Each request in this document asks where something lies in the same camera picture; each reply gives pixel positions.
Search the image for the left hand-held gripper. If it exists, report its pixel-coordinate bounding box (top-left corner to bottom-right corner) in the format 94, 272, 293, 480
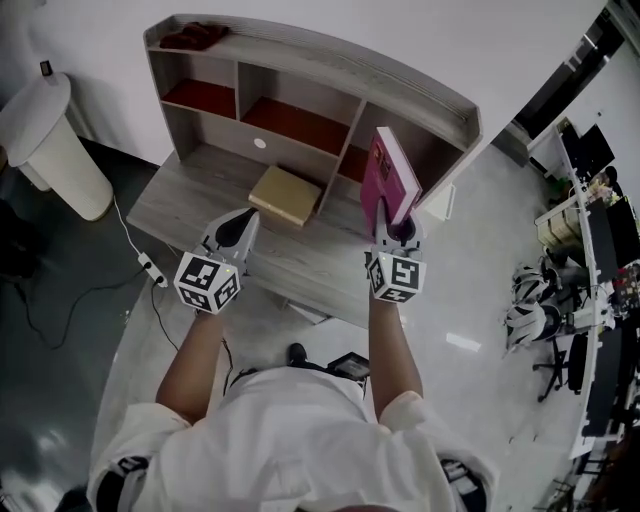
173, 208, 262, 317

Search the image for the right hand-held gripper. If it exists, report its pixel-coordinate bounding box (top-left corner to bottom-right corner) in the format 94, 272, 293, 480
366, 196, 429, 304

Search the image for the pink book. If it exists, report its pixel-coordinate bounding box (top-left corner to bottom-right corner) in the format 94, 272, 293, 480
360, 126, 422, 237

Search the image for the grey wooden desk shelf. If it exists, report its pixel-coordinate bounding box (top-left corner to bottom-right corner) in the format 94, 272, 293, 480
142, 14, 485, 220

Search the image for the person's right forearm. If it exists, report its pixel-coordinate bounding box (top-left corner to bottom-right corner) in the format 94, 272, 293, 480
368, 299, 427, 422

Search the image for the person's left forearm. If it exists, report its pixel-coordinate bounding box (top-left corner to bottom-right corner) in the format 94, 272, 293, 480
155, 312, 227, 422

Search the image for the black computer monitor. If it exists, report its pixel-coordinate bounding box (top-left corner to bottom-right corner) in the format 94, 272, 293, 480
587, 197, 640, 272
559, 122, 617, 177

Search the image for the long white office desk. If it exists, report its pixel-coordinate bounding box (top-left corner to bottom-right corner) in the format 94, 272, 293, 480
552, 119, 640, 461

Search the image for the tan cardboard box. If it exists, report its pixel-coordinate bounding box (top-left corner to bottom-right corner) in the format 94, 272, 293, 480
248, 165, 324, 228

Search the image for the white power strip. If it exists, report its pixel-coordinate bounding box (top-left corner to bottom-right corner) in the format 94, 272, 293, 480
138, 251, 169, 288

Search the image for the white black headset rig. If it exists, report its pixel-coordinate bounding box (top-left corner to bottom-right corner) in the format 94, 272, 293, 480
503, 299, 562, 352
511, 264, 549, 302

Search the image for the black waist device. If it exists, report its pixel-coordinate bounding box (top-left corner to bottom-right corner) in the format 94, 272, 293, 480
327, 352, 372, 379

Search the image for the white storage shelf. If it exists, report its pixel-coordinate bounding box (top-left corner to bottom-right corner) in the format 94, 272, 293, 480
534, 194, 587, 252

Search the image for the dark red cloth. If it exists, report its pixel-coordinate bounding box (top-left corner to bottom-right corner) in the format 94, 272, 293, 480
158, 22, 232, 52

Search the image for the black office chair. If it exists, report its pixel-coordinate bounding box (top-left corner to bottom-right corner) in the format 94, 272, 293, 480
531, 331, 590, 402

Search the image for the person's white shirt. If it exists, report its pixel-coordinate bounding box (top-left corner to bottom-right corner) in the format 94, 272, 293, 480
87, 367, 501, 512

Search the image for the dark glass door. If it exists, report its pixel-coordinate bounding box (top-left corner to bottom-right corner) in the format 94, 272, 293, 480
514, 0, 640, 132

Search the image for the white power cable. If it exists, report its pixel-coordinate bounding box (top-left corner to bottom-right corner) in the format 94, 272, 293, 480
113, 194, 147, 259

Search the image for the black floor cable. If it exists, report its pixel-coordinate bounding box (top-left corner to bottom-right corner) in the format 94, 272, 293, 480
149, 283, 182, 352
13, 271, 152, 350

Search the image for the thin black body cable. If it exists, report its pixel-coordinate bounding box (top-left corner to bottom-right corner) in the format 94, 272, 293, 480
218, 337, 237, 397

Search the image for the white ribbed pedestal table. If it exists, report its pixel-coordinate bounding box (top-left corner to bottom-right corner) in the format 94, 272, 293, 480
0, 143, 52, 192
0, 72, 116, 222

